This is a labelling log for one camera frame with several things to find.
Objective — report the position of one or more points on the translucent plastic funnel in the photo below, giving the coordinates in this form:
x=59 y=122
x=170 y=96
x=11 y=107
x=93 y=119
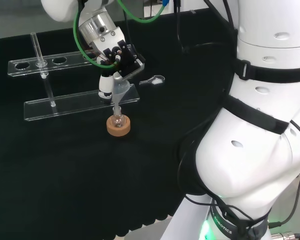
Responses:
x=119 y=93

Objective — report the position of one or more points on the clear acrylic funnel stand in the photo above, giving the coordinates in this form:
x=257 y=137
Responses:
x=72 y=103

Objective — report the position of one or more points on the black cloth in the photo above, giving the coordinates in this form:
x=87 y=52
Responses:
x=65 y=175

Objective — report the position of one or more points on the glass round-bottom flask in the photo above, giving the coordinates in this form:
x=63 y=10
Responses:
x=118 y=121

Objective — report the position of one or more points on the blue connector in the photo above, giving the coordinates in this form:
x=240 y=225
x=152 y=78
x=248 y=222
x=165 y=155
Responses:
x=166 y=2

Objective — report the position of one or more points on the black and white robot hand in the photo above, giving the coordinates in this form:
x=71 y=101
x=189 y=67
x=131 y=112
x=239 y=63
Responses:
x=109 y=47

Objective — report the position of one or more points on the clear weighing funnel with powder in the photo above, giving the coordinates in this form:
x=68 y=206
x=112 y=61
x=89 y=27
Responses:
x=156 y=80

